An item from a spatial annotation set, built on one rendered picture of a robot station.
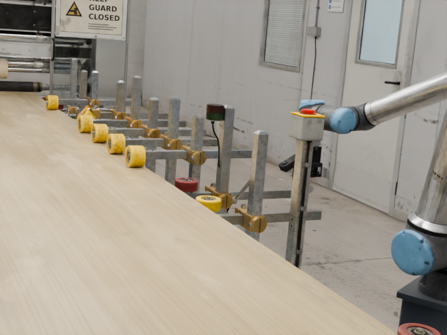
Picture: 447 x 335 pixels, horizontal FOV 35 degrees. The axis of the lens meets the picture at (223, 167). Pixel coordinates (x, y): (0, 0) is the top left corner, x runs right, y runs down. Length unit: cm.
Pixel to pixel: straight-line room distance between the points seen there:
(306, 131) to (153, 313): 78
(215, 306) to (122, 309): 18
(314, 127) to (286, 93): 545
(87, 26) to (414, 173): 271
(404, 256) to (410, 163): 346
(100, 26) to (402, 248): 305
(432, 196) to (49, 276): 123
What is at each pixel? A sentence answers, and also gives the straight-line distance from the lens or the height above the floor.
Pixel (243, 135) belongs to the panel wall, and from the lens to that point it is 827.
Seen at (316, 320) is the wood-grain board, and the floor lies 90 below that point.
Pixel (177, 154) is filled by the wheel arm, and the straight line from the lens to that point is 269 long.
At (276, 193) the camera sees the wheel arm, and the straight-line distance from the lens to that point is 262.
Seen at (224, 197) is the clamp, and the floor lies 86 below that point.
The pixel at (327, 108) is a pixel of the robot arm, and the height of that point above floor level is 118.
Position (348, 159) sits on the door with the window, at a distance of 645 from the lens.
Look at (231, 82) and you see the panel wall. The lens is 859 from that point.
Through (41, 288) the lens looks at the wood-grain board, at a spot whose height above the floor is 90.
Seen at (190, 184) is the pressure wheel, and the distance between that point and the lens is 243.
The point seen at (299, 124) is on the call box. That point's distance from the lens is 195.
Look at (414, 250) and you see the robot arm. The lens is 231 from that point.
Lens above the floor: 145
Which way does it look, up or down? 12 degrees down
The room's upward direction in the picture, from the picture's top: 4 degrees clockwise
